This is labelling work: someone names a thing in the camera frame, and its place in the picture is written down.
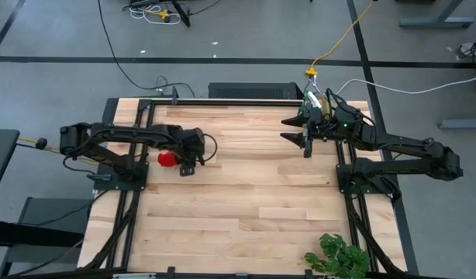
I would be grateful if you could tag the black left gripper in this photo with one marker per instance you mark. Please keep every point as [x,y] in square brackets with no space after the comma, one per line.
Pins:
[191,143]

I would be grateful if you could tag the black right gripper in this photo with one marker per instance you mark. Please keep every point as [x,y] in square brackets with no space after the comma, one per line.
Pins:
[308,147]

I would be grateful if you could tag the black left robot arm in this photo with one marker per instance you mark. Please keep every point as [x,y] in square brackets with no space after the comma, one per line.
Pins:
[118,133]

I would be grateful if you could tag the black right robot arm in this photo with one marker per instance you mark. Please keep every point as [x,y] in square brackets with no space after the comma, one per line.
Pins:
[408,149]

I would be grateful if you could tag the beige green canvas gardening bag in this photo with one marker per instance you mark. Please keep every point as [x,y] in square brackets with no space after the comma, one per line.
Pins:
[326,104]

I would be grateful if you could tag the black computer tower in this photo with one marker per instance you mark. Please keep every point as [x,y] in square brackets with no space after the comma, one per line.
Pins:
[253,91]

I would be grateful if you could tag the black tripod leg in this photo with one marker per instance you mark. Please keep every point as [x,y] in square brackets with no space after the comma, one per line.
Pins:
[182,15]

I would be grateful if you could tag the green artificial plant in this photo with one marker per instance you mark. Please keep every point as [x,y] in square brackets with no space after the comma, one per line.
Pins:
[339,255]

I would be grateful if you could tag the grey table foot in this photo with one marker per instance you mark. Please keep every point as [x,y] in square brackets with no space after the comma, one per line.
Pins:
[463,123]

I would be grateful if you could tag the grey table leg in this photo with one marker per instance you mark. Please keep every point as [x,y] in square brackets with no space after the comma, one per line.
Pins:
[435,22]

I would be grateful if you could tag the black desk top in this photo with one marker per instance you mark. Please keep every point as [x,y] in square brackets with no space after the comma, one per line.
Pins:
[1,155]

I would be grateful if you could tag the black aluminium table frame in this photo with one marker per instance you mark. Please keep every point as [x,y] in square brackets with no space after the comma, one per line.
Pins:
[222,102]

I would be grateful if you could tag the dark desk base frame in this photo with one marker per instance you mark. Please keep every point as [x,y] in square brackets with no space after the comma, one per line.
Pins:
[48,211]

